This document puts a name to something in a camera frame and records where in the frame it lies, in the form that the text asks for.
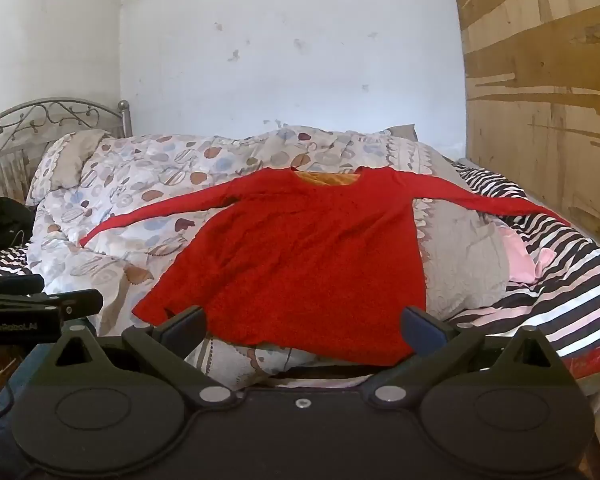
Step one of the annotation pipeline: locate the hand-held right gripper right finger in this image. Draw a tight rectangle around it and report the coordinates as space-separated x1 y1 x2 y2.
367 305 561 405

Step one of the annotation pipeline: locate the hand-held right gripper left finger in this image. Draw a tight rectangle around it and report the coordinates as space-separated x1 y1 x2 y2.
54 306 238 406

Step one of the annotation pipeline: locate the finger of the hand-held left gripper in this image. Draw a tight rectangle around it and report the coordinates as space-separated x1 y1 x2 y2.
62 289 104 319

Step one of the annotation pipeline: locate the red sweater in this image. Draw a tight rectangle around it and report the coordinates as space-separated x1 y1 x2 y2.
79 165 571 367

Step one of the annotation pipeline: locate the black bag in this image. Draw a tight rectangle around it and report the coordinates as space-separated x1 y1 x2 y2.
0 182 36 256

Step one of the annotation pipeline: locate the pink cloth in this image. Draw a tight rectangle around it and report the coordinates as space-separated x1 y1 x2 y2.
497 225 556 286

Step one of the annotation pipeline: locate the dotted patterned duvet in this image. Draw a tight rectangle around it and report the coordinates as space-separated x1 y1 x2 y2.
27 125 511 391

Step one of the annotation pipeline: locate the beige patterned pillow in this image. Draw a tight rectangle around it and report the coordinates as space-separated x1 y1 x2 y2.
26 129 112 206

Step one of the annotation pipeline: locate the black white striped bed sheet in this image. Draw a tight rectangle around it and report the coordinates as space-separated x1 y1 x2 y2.
0 160 600 381

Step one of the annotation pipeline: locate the ornate metal headboard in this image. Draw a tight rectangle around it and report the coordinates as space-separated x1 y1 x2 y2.
0 96 133 191

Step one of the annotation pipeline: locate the grey pillow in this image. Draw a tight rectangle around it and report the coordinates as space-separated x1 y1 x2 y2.
387 124 421 143

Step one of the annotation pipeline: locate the plywood board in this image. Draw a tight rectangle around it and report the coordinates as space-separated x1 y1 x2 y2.
447 0 600 261

